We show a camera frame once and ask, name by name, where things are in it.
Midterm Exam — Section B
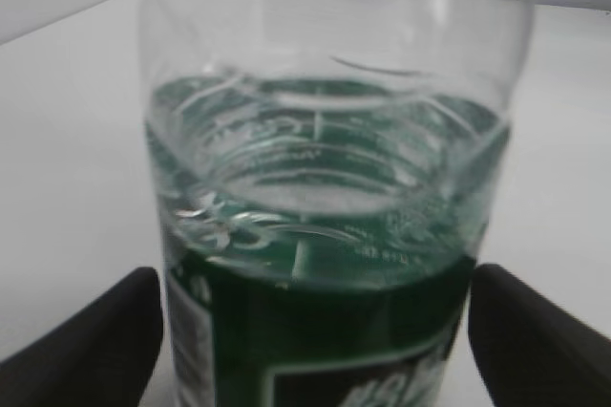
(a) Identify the clear green-label water bottle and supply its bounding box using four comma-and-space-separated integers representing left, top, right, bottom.
139, 0, 533, 406

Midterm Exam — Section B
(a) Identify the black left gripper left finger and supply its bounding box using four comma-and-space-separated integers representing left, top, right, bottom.
1, 267, 161, 406

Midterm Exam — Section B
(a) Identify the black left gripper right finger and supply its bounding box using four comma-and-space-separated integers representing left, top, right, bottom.
467, 264, 610, 406

